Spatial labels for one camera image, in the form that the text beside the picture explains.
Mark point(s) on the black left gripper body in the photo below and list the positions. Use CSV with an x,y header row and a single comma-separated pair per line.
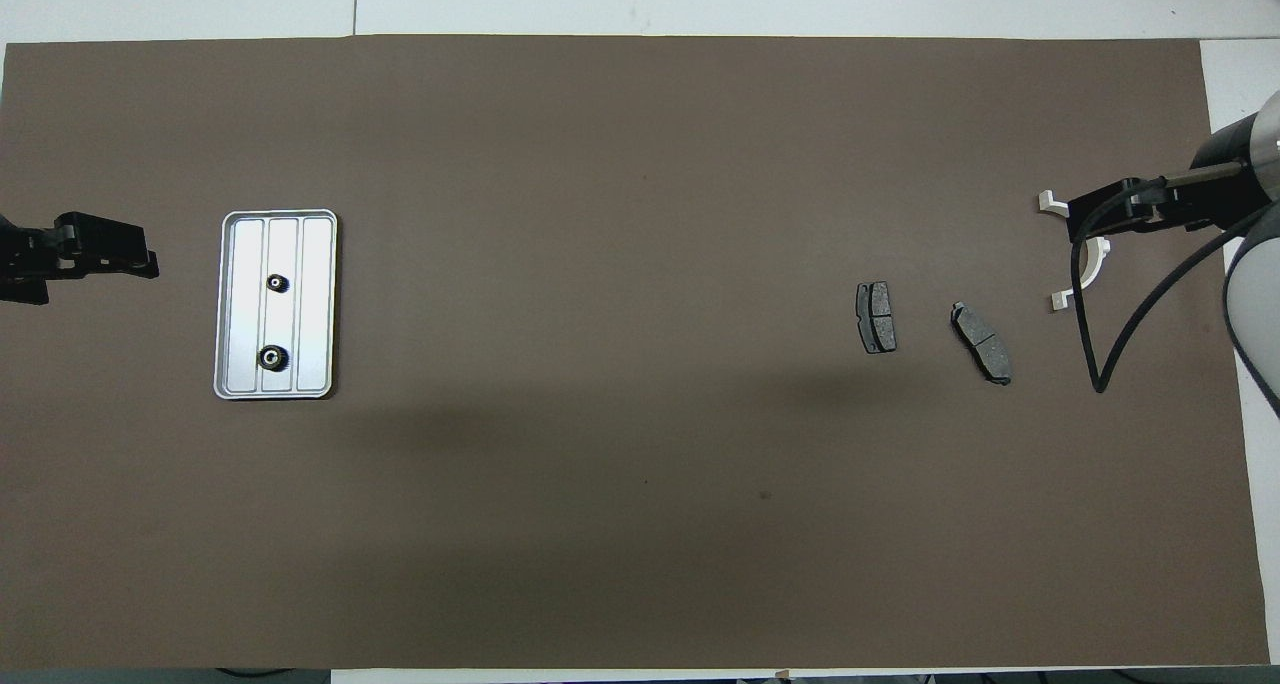
x,y
30,259

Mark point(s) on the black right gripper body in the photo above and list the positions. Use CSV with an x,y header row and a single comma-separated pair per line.
x,y
1190,202

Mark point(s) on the small black bearing gear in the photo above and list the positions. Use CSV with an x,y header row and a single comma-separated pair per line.
x,y
278,282

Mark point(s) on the large black bearing gear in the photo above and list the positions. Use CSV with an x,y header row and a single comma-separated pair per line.
x,y
272,358

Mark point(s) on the silver metal tray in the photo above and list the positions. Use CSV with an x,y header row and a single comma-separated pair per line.
x,y
315,314

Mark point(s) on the long dark brake pad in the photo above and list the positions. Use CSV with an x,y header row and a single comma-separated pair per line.
x,y
982,344

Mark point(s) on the short dark brake pad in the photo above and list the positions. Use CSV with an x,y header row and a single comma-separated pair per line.
x,y
877,317

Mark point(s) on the brown table mat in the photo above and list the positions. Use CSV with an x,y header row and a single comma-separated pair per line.
x,y
640,264

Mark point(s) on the white semicircular bracket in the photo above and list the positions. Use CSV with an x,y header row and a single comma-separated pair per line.
x,y
1090,269

